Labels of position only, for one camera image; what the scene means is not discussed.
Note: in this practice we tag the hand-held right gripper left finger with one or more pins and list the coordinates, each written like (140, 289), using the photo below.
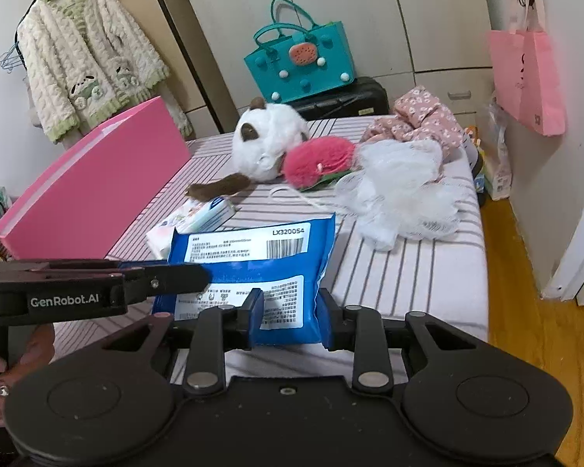
(255, 316)

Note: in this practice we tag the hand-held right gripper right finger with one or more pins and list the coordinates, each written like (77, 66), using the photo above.
(330, 321)

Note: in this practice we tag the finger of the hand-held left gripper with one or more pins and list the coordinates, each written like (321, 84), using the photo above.
(175, 279)

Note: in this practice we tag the white tissue packet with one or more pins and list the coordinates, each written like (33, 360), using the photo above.
(175, 233)

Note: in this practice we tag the blue wet wipes pack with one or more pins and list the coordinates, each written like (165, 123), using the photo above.
(253, 262)

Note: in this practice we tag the small blue white packet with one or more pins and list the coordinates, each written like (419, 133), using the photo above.
(214, 214)

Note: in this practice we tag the pink cardboard box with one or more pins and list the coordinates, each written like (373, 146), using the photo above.
(92, 180)

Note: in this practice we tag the white mesh bath pouf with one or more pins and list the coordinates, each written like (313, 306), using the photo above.
(399, 194)

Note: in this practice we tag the red plush toy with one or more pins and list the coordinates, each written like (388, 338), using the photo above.
(316, 160)

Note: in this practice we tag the pink floral cloth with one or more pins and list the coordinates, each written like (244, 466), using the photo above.
(418, 116)

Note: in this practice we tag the striped tablecloth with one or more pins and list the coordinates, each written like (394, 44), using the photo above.
(409, 292)

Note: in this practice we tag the cream fluffy pajama pants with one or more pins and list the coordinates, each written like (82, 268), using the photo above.
(177, 116)

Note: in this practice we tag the white cat plush toy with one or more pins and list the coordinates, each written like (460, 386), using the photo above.
(267, 141)

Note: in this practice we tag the black suitcase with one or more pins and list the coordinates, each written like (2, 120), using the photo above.
(360, 99)

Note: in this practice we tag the blue clothes hanger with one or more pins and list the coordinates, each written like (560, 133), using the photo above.
(12, 61)

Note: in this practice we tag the clear plastic bag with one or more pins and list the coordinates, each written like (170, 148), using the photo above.
(499, 155)

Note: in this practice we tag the teal felt tote bag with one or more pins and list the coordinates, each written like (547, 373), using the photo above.
(297, 73)

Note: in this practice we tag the cream fluffy pajama jacket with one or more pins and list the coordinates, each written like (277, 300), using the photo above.
(87, 53)

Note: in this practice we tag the pink shopping bag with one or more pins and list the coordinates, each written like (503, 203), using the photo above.
(525, 78)

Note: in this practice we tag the light wood wardrobe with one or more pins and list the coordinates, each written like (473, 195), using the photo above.
(418, 19)

